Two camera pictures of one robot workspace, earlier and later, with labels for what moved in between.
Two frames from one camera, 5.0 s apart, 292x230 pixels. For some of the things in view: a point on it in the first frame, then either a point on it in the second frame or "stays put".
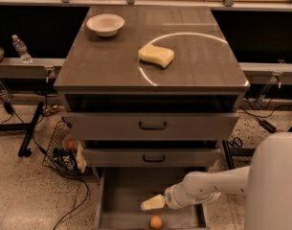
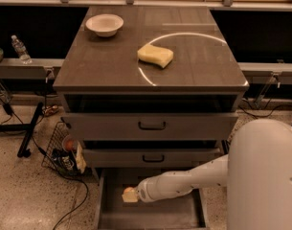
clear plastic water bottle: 21,50 stays put
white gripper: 171,197 → 144,191
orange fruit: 156,222 → 128,190
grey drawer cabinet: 150,94 stays put
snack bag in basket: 65,160 stays put
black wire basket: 64,152 stays put
